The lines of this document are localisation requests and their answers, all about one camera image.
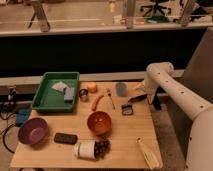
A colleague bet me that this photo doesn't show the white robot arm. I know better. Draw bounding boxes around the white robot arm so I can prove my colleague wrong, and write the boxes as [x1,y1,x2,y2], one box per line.
[135,62,213,171]

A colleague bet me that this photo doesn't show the red bowl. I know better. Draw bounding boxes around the red bowl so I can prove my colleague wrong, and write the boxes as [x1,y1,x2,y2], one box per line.
[87,111,112,136]

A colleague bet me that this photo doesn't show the purple bowl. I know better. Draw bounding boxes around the purple bowl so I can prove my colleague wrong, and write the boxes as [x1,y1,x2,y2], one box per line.
[18,118,48,145]

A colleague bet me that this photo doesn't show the orange round fruit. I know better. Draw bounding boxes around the orange round fruit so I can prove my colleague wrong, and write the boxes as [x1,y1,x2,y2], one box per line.
[87,82,97,93]

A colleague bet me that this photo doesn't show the orange carrot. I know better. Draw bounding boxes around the orange carrot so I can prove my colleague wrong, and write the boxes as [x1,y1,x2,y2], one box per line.
[91,94,104,111]

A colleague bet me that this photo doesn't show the small metal cup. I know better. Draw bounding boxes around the small metal cup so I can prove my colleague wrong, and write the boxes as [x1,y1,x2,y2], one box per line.
[79,89,89,102]

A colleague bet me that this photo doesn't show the grey blue sponge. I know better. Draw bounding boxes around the grey blue sponge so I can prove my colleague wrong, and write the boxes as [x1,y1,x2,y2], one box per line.
[64,87,74,102]

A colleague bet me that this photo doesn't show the white cloth in tray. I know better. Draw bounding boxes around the white cloth in tray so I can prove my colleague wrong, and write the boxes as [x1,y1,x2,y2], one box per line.
[52,81,67,92]

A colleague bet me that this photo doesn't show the green plastic tray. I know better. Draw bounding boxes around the green plastic tray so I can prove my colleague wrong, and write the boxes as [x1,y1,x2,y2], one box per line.
[31,72,79,113]

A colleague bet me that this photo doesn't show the dark grapes bunch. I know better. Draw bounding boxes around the dark grapes bunch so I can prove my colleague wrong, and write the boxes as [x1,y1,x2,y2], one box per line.
[94,140,111,159]

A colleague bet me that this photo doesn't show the white jar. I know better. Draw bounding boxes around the white jar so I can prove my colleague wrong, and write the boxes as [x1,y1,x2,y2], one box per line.
[73,140,95,159]

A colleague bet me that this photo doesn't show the black rectangular remote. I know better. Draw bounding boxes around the black rectangular remote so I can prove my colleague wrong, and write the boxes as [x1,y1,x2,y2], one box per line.
[54,133,78,145]

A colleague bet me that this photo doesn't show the beige corn cob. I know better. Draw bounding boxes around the beige corn cob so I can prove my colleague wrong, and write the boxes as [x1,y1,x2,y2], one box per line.
[137,138,159,170]

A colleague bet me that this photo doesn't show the blue box on floor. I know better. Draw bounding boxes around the blue box on floor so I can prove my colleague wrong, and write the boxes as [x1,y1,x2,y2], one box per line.
[15,108,31,126]

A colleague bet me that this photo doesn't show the black cables on floor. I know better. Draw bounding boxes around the black cables on floor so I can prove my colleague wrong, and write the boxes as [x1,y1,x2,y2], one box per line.
[0,99,21,155]

